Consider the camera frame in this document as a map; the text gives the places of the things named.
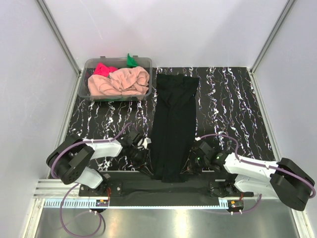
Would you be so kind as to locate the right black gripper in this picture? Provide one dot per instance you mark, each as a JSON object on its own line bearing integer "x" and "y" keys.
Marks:
{"x": 189, "y": 168}

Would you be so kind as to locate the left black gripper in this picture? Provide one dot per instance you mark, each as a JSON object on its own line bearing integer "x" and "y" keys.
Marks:
{"x": 144, "y": 164}

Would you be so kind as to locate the black t shirt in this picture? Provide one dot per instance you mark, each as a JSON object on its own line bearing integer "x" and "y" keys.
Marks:
{"x": 174, "y": 126}

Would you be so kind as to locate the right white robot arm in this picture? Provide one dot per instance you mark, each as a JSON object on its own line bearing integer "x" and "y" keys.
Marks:
{"x": 284, "y": 180}

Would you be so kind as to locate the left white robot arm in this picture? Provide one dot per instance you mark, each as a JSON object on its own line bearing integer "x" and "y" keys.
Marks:
{"x": 69, "y": 162}

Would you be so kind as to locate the black marble pattern mat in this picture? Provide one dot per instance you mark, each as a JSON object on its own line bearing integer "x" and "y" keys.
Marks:
{"x": 227, "y": 116}

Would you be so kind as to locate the pink t shirt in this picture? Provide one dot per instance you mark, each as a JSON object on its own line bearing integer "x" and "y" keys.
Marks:
{"x": 124, "y": 81}

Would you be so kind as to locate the clear plastic bin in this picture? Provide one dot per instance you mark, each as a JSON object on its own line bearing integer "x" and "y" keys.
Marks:
{"x": 119, "y": 63}

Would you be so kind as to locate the green t shirt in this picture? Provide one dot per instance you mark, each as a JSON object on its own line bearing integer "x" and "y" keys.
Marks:
{"x": 131, "y": 62}

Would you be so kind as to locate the red t shirt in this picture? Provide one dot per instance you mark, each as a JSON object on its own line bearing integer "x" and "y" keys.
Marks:
{"x": 104, "y": 70}

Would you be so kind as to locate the white slotted cable duct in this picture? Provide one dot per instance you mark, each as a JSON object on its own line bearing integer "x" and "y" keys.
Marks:
{"x": 77, "y": 203}

